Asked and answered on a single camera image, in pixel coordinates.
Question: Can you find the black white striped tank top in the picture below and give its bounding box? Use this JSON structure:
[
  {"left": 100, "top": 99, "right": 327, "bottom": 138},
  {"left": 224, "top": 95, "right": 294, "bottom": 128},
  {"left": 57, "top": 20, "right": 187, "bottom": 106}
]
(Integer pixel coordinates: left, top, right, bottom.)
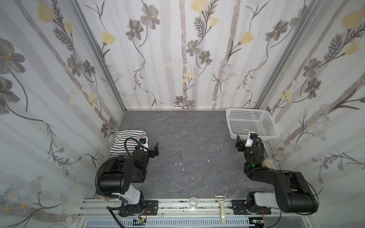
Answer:
[{"left": 109, "top": 129, "right": 145, "bottom": 157}]

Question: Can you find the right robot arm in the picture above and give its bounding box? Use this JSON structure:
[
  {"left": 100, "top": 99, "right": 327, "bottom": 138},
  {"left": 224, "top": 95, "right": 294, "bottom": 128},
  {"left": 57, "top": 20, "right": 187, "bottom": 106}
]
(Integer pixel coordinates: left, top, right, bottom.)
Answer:
[{"left": 235, "top": 133, "right": 319, "bottom": 215}]

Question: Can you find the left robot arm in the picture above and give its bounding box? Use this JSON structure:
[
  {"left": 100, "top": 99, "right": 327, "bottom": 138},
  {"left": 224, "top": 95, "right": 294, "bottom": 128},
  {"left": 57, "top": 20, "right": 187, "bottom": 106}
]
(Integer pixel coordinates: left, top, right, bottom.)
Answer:
[{"left": 95, "top": 137, "right": 159, "bottom": 217}]

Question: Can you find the white plastic basket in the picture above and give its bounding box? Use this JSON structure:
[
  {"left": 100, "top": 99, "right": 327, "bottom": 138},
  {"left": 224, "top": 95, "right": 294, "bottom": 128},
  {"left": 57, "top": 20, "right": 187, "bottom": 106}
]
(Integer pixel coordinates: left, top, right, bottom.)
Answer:
[{"left": 225, "top": 108, "right": 280, "bottom": 141}]

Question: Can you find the glass jar with lid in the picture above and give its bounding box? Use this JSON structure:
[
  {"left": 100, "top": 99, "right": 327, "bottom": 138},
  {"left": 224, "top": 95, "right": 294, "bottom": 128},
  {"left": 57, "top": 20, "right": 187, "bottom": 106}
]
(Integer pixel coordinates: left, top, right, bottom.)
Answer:
[{"left": 263, "top": 150, "right": 285, "bottom": 169}]

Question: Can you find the cream vegetable peeler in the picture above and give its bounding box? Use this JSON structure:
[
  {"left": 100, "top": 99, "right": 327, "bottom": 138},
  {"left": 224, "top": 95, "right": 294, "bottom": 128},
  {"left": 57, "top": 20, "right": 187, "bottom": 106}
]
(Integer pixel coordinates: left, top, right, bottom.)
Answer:
[{"left": 215, "top": 195, "right": 226, "bottom": 225}]

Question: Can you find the clear glass cup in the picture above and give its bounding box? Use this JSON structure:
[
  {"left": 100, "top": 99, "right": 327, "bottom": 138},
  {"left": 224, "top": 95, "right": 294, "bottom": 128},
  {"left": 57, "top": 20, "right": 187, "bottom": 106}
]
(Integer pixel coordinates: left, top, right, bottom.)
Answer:
[{"left": 189, "top": 197, "right": 199, "bottom": 209}]

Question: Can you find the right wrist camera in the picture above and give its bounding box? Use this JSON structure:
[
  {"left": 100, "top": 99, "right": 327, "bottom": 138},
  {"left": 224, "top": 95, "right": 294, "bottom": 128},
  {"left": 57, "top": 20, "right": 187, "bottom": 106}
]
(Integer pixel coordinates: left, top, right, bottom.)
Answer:
[{"left": 245, "top": 132, "right": 258, "bottom": 147}]

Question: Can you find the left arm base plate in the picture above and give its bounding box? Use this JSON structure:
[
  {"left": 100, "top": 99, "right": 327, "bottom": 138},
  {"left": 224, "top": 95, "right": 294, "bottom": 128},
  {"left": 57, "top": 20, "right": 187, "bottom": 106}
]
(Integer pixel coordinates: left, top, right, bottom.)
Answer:
[{"left": 118, "top": 200, "right": 159, "bottom": 217}]

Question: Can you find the black corrugated cable hose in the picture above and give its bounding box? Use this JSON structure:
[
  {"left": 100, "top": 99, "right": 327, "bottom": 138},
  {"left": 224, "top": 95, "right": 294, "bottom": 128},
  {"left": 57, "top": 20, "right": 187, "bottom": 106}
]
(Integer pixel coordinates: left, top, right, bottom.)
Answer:
[{"left": 94, "top": 155, "right": 126, "bottom": 200}]

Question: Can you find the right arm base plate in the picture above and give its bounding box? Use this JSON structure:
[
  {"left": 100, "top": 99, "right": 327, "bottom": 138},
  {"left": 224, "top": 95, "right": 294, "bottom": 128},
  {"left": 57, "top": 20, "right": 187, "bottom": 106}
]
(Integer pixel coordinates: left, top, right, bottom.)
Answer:
[{"left": 231, "top": 199, "right": 271, "bottom": 215}]

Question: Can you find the aluminium front rail frame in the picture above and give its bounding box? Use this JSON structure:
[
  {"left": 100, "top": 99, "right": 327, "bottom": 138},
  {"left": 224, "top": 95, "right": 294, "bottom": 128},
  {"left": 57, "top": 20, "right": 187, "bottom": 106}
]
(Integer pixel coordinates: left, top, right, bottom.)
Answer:
[{"left": 75, "top": 198, "right": 318, "bottom": 228}]

